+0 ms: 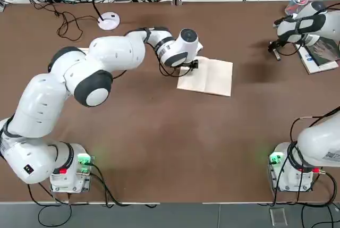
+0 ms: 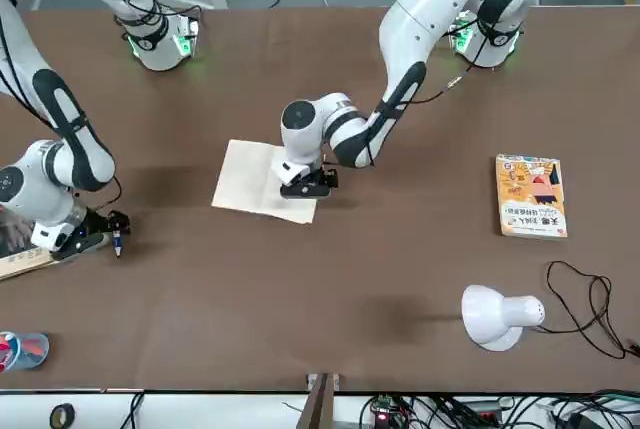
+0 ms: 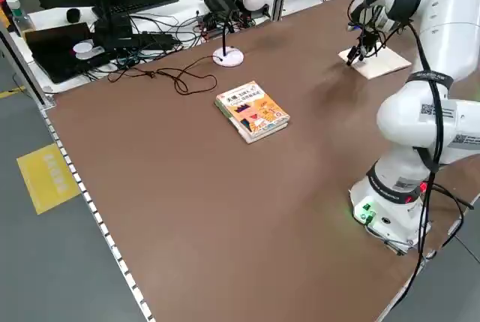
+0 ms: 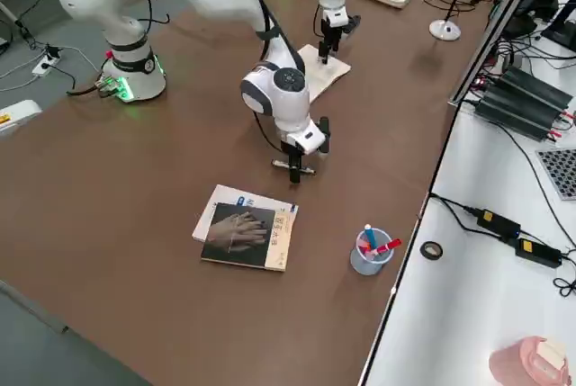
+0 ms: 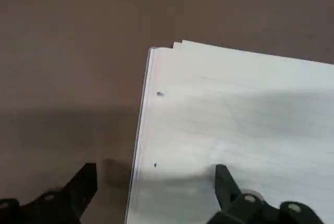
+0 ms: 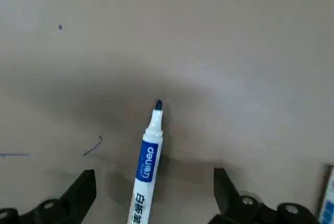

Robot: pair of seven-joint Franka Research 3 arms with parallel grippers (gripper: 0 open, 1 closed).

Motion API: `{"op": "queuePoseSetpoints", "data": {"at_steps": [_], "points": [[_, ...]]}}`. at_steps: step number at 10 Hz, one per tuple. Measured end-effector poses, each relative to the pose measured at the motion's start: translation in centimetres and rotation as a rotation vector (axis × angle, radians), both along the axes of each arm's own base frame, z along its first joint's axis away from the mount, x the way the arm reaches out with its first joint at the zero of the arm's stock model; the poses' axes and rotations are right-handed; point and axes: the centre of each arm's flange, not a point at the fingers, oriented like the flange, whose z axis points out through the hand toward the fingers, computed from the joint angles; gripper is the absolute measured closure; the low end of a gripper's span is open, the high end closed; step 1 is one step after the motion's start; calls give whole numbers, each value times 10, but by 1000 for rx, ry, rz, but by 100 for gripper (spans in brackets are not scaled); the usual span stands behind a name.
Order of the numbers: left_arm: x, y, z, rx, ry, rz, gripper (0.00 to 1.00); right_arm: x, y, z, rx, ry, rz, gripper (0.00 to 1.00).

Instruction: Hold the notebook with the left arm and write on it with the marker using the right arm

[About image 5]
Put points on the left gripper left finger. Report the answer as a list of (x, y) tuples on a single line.
[(78, 190)]

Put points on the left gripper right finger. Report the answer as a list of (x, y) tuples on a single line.
[(227, 192)]

